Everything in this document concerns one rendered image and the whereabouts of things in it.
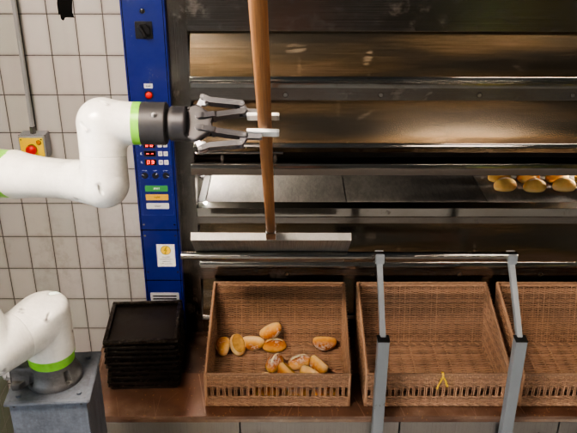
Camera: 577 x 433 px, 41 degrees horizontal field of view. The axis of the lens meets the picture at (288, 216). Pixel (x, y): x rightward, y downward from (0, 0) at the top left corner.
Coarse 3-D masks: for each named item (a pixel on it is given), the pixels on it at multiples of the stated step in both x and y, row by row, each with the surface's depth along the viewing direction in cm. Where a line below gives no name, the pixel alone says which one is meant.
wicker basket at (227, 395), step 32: (224, 288) 321; (256, 288) 321; (288, 288) 321; (320, 288) 321; (256, 352) 320; (288, 352) 320; (320, 352) 320; (224, 384) 286; (256, 384) 286; (288, 384) 286; (320, 384) 286
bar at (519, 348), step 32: (192, 256) 276; (224, 256) 276; (256, 256) 276; (288, 256) 276; (320, 256) 276; (352, 256) 276; (384, 256) 275; (416, 256) 276; (448, 256) 276; (480, 256) 276; (512, 256) 276; (512, 288) 274; (384, 320) 270; (384, 352) 267; (512, 352) 271; (384, 384) 273; (512, 384) 274; (512, 416) 280
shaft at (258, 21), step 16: (256, 0) 114; (256, 16) 118; (256, 32) 123; (256, 48) 129; (256, 64) 135; (256, 80) 141; (256, 96) 149; (272, 160) 186; (272, 176) 197; (272, 192) 210; (272, 208) 225; (272, 224) 242
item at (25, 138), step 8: (24, 136) 288; (32, 136) 288; (40, 136) 288; (48, 136) 293; (24, 144) 289; (32, 144) 289; (40, 144) 289; (48, 144) 293; (40, 152) 290; (48, 152) 293
